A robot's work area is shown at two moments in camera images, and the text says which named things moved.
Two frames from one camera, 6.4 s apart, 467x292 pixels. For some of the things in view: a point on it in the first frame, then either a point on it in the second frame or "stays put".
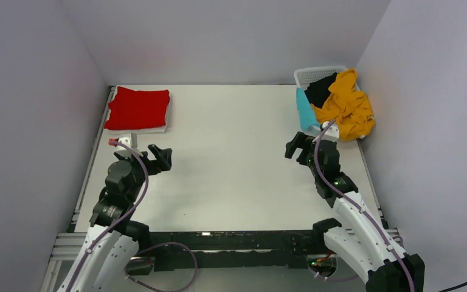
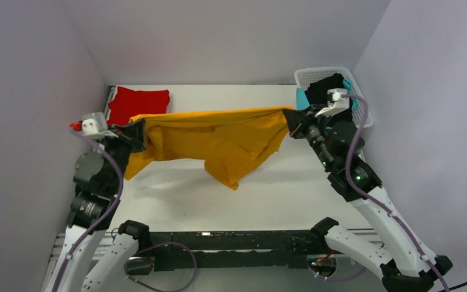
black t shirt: (318, 91) stays put
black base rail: (258, 249) stays put
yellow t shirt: (346, 105) to (235, 142)
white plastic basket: (304, 76) stays put
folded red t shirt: (131, 109) stays put
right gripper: (301, 140) to (301, 120)
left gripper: (162, 163) to (132, 134)
